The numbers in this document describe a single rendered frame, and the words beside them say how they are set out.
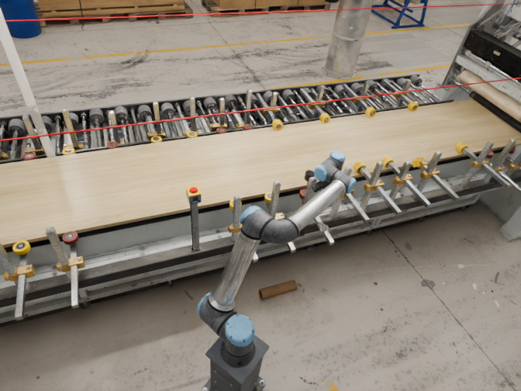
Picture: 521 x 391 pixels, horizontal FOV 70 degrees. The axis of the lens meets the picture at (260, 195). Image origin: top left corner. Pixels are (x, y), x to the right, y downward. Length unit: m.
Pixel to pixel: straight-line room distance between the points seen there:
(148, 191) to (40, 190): 0.67
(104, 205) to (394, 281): 2.41
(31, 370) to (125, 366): 0.60
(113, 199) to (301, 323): 1.65
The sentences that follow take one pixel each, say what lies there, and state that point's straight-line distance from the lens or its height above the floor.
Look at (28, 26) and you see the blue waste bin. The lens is 7.32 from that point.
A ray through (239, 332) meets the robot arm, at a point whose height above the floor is 0.87.
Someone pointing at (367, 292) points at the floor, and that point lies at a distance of 3.32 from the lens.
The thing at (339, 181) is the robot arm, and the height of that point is 1.37.
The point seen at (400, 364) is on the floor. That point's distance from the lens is 3.12.
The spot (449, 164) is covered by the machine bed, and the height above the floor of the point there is 0.79.
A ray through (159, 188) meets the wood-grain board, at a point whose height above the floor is 0.90.
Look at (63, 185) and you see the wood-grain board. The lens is 2.73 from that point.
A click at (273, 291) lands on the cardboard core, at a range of 3.03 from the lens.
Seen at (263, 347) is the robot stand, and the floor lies 0.60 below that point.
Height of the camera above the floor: 2.65
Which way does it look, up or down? 44 degrees down
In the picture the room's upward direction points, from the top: 7 degrees clockwise
